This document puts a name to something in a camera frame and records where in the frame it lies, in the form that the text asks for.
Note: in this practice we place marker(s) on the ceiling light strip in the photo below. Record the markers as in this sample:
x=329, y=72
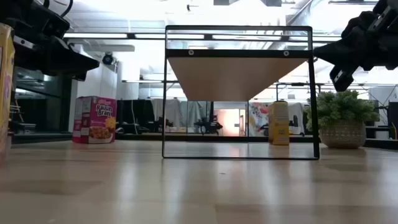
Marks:
x=169, y=36
x=94, y=35
x=245, y=37

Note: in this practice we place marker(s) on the black metal table frame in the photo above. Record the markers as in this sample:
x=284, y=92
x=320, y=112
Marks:
x=40, y=138

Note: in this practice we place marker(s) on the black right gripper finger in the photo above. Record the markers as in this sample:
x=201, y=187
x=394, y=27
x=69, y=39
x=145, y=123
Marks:
x=351, y=46

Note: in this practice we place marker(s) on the floral hanging fabric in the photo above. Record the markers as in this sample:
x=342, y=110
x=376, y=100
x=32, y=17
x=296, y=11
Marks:
x=258, y=118

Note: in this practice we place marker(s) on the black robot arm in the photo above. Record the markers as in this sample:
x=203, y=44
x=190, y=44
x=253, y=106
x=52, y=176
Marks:
x=208, y=126

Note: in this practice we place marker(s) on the black round spot lamp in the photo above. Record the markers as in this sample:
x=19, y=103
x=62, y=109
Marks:
x=108, y=59

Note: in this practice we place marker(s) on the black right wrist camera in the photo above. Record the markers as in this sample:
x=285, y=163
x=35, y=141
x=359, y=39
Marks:
x=342, y=79

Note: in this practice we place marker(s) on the grey hanging cloth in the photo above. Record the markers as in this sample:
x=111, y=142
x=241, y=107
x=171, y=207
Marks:
x=194, y=110

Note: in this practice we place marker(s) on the bushy green plant woven pot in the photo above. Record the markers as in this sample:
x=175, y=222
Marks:
x=342, y=109

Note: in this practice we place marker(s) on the pink Raisin Bran cereal box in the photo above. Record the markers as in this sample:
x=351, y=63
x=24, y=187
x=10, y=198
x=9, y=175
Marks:
x=99, y=118

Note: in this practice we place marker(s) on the black-framed wooden shelf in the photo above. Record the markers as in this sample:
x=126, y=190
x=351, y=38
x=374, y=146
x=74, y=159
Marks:
x=239, y=77

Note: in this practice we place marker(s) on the white hanging cloth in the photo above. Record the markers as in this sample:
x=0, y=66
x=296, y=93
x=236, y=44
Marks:
x=172, y=110

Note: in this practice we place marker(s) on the yellow Corn Pops cereal box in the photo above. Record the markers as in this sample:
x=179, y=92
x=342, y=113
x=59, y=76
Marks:
x=280, y=124
x=6, y=93

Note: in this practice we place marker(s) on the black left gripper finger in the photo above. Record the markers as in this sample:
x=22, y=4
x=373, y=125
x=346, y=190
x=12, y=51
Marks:
x=62, y=59

